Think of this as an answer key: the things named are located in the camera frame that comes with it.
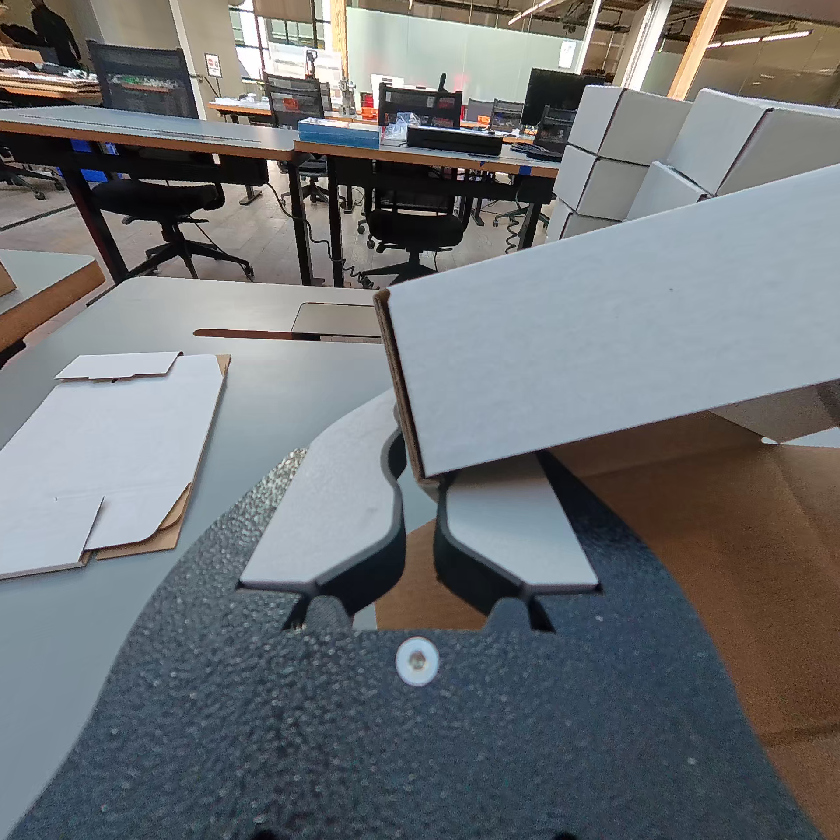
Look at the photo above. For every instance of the white mailer box brown inside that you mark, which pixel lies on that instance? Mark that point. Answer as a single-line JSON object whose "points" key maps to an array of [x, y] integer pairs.
{"points": [[590, 341]]}

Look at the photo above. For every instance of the wooden column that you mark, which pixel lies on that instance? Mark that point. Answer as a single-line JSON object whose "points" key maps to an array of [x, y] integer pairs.
{"points": [[695, 46]]}

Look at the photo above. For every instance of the blue flat box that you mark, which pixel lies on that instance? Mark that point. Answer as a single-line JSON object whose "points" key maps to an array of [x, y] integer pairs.
{"points": [[338, 134]]}

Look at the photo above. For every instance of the white wall sign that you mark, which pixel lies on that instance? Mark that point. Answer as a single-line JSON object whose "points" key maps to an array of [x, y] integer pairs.
{"points": [[214, 65]]}

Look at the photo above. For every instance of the folded white cardboard box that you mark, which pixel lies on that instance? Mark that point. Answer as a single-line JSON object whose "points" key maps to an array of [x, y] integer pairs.
{"points": [[630, 124], [774, 151], [577, 223], [610, 184], [663, 193]]}

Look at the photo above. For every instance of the grey desk with wood edge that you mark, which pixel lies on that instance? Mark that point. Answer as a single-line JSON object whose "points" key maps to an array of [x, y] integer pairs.
{"points": [[446, 163]]}

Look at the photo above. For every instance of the long grey office desk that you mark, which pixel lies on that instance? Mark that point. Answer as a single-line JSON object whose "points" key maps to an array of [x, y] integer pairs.
{"points": [[131, 121]]}

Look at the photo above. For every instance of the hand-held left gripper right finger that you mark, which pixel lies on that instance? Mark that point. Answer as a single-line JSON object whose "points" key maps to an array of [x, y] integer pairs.
{"points": [[518, 531]]}

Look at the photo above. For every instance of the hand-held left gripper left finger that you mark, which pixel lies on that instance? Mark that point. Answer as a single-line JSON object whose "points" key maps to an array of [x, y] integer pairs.
{"points": [[334, 512]]}

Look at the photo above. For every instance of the flat white cardboard sheet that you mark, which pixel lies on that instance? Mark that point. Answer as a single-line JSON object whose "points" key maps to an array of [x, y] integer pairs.
{"points": [[98, 459]]}

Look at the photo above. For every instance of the black computer monitor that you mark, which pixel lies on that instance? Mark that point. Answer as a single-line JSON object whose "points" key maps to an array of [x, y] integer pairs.
{"points": [[551, 98]]}

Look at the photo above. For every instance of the black flat device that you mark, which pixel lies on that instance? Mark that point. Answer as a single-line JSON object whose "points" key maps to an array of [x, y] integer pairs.
{"points": [[453, 139]]}

